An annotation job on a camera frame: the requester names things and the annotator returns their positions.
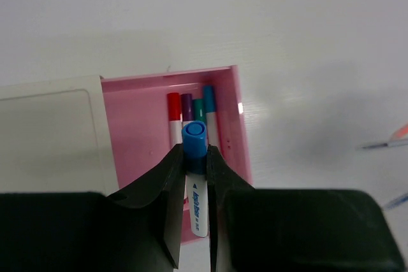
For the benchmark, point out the pink drawer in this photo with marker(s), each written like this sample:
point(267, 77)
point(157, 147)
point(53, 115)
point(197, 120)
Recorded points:
point(137, 114)

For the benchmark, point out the red capped marker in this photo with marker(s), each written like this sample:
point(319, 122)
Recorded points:
point(174, 118)

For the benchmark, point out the teal capped marker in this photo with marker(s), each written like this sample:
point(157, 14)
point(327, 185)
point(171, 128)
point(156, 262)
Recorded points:
point(199, 110)

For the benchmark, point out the purple capped marker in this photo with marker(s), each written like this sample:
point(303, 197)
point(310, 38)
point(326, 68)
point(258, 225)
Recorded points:
point(187, 108)

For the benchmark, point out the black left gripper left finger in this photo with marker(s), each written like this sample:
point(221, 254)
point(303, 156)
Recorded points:
point(137, 228)

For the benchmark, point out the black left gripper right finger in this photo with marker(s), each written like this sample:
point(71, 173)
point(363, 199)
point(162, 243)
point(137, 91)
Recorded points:
point(294, 229)

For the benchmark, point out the dark blue gel pen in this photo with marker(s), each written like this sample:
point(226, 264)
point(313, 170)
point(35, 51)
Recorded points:
point(384, 144)

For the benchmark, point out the orange gel pen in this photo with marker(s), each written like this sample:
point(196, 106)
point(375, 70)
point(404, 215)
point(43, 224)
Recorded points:
point(401, 133)

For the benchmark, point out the white drawer cabinet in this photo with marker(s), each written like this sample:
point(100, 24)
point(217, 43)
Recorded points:
point(55, 138)

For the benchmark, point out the light blue capped marker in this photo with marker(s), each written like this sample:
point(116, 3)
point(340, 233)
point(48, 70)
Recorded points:
point(211, 115)

